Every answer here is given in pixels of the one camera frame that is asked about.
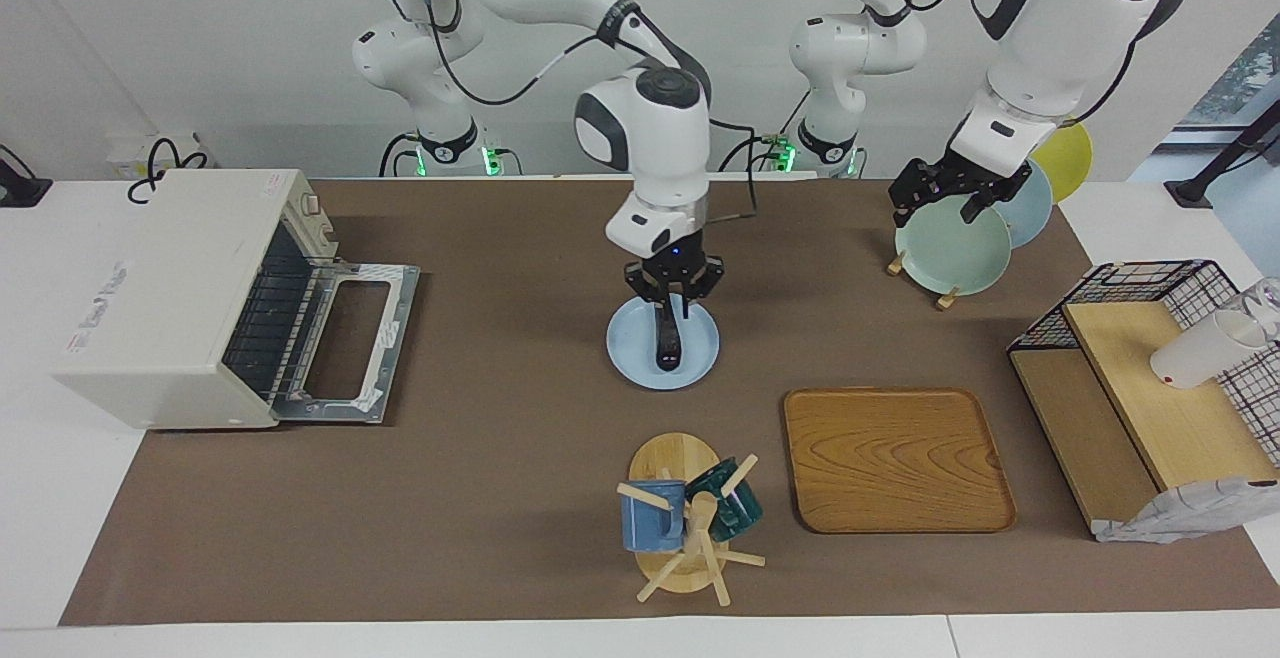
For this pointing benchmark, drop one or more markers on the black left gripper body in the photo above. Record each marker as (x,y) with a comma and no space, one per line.
(965,181)

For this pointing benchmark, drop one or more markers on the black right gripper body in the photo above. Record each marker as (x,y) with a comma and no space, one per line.
(675,268)

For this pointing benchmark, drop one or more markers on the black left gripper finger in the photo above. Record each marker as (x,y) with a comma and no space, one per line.
(907,200)
(977,211)

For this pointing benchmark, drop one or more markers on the light blue round plate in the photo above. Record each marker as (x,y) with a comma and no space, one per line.
(630,348)

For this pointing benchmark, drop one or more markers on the glass oven door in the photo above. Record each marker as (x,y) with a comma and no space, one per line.
(400,318)

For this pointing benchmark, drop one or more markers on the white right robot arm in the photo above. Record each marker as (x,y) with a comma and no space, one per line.
(650,138)

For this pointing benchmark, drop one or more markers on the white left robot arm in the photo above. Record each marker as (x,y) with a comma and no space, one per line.
(1050,38)

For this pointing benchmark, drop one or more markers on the white toaster oven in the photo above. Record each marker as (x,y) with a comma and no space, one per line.
(150,288)

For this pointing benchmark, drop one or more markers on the pale green plate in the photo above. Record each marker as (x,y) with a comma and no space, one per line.
(950,253)

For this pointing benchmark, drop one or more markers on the pale blue racked plate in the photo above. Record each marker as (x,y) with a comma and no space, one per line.
(1035,208)

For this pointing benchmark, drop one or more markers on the wooden plate rack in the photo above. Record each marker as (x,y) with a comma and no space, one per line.
(947,300)

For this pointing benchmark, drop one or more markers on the yellow plate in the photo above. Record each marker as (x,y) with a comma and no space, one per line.
(1070,153)

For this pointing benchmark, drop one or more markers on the wooden mug tree stand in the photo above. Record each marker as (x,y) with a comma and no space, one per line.
(670,458)

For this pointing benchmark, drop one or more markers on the dark green mug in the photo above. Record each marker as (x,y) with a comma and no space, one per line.
(730,508)

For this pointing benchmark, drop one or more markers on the blue mug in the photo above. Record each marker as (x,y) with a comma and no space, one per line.
(650,523)

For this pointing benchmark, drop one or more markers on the rectangular wooden tray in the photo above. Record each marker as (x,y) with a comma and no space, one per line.
(900,458)

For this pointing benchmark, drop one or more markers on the white cup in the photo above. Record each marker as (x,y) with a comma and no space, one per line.
(1200,353)

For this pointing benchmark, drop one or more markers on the brown table mat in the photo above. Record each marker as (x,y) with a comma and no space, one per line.
(480,518)

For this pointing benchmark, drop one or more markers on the wooden two-tier shelf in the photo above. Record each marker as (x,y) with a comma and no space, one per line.
(1180,418)

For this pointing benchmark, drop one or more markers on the clear plastic cup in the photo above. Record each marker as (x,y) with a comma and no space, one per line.
(1268,298)

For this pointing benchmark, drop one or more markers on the grey folded cloth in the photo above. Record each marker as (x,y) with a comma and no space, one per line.
(1180,513)

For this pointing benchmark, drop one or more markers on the white power strip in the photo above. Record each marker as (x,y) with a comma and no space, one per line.
(125,150)

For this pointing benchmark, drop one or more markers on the black stand bracket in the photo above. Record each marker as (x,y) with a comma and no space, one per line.
(1190,190)

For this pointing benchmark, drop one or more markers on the black clamp mount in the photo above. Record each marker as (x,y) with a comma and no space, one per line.
(20,193)

